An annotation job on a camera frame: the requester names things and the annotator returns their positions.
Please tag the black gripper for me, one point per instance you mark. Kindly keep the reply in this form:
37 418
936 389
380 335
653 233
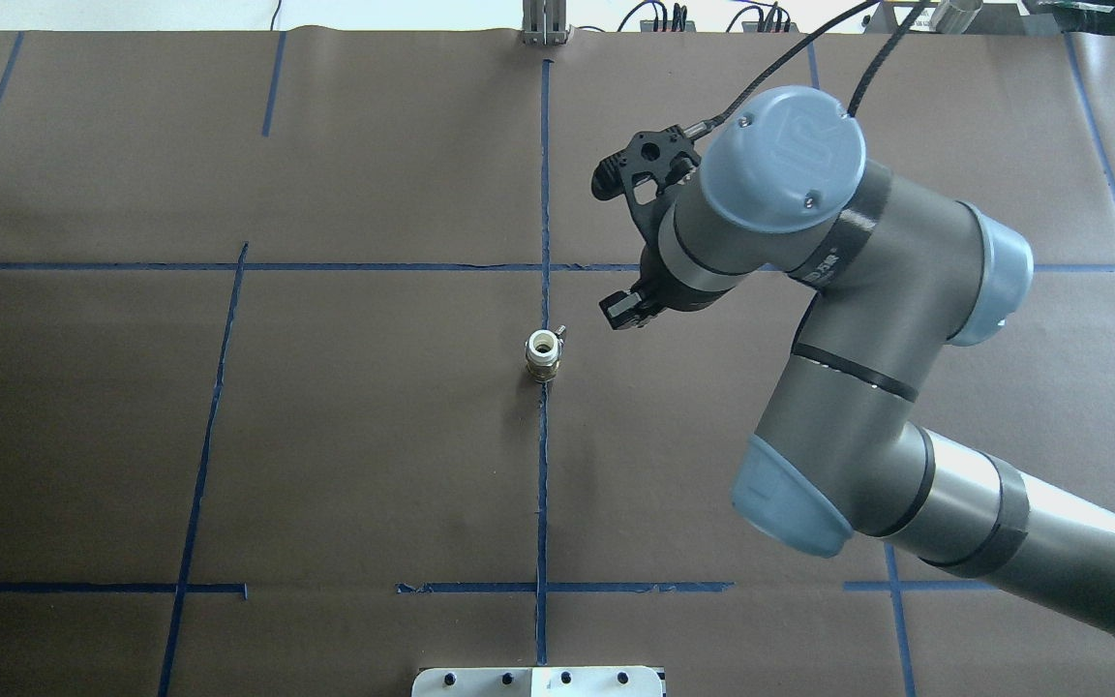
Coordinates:
666 294

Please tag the PPR pipe fitting brass nut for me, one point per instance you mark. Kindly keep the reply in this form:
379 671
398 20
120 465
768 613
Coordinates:
542 355

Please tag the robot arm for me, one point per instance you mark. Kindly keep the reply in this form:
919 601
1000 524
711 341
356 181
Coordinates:
898 273

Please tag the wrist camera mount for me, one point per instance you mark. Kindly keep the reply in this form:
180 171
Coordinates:
647 171

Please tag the aluminium frame post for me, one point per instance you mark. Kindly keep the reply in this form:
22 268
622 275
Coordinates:
544 22

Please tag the white camera pole with base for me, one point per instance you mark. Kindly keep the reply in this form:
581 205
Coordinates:
611 680

